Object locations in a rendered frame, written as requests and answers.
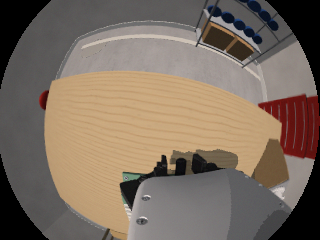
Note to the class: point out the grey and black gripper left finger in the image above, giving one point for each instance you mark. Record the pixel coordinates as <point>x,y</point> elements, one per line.
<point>129,188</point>

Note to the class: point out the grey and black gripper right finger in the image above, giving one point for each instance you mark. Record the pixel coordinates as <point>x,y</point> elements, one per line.
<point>200,165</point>

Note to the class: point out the green slide mechanism with black handwheel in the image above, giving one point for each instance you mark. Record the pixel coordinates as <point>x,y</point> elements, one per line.
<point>127,176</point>

